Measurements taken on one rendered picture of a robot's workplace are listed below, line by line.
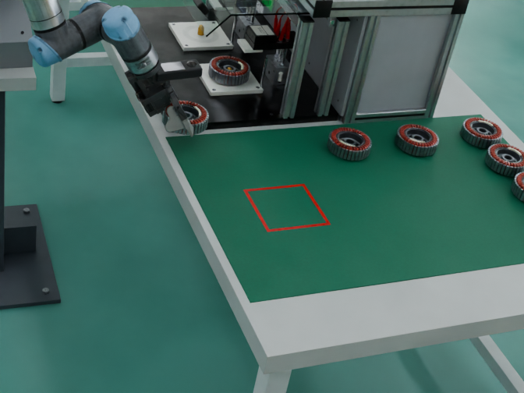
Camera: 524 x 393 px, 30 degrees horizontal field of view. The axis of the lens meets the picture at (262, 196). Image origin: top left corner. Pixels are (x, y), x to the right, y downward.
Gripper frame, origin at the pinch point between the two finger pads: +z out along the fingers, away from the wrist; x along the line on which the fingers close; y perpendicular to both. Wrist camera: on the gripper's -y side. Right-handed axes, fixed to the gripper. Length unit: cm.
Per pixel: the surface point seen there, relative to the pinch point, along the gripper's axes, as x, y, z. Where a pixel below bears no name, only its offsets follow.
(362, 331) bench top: 71, -10, 13
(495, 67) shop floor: -146, -141, 182
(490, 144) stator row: 15, -68, 46
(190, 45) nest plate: -41.5, -10.9, 10.7
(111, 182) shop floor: -82, 36, 74
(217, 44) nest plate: -41.8, -17.9, 14.9
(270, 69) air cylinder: -23.5, -26.7, 17.7
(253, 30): -23.8, -27.0, 4.0
